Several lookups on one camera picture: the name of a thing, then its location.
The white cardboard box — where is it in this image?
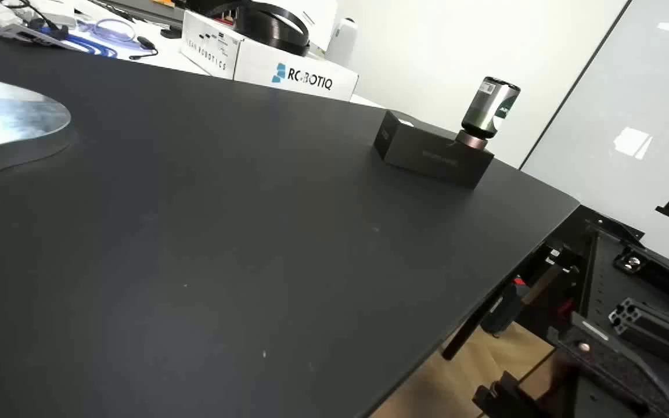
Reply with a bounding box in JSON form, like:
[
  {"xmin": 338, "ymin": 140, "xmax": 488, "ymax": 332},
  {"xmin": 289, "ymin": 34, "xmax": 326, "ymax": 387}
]
[{"xmin": 180, "ymin": 9, "xmax": 360, "ymax": 103}]

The black aluminium profile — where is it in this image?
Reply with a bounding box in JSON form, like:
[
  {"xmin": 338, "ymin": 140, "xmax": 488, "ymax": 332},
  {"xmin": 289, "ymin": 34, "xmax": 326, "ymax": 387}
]
[{"xmin": 609, "ymin": 298, "xmax": 669, "ymax": 373}]

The blue and white mat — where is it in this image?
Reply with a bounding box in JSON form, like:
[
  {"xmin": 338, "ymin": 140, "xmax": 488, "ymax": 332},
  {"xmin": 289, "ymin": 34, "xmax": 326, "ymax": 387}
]
[{"xmin": 0, "ymin": 8, "xmax": 156, "ymax": 59}]

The white cylinder container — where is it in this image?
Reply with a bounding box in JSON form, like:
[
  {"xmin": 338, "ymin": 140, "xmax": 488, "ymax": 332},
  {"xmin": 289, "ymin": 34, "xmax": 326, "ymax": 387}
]
[{"xmin": 325, "ymin": 17, "xmax": 359, "ymax": 67}]

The black perforated metal bench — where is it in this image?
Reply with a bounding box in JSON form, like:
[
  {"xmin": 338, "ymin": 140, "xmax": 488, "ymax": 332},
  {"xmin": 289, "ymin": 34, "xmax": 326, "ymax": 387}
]
[{"xmin": 473, "ymin": 204, "xmax": 669, "ymax": 418}]

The silver and green bottle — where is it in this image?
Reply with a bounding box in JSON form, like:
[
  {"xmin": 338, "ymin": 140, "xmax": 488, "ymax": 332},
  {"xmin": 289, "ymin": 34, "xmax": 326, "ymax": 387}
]
[{"xmin": 455, "ymin": 76, "xmax": 521, "ymax": 150}]

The silver metal plate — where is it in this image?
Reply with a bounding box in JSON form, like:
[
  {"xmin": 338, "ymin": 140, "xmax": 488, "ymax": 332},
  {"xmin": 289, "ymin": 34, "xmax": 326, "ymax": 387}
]
[{"xmin": 0, "ymin": 69, "xmax": 73, "ymax": 186}]

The black rectangular box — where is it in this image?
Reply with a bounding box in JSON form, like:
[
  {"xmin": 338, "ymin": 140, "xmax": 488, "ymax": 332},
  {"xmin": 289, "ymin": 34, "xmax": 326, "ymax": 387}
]
[{"xmin": 373, "ymin": 110, "xmax": 495, "ymax": 190}]

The black cable with plug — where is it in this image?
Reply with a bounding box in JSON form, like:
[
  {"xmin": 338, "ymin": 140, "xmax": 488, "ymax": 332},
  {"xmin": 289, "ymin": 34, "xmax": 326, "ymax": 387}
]
[{"xmin": 128, "ymin": 36, "xmax": 159, "ymax": 61}]

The grey flat device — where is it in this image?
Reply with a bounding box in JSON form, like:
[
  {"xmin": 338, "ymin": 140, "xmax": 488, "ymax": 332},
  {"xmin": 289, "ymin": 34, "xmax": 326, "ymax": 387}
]
[{"xmin": 0, "ymin": 23, "xmax": 80, "ymax": 52}]

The black round ring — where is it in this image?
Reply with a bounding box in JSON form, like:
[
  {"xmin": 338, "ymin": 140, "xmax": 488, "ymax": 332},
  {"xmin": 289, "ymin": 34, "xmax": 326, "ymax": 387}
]
[{"xmin": 233, "ymin": 0, "xmax": 311, "ymax": 57}]

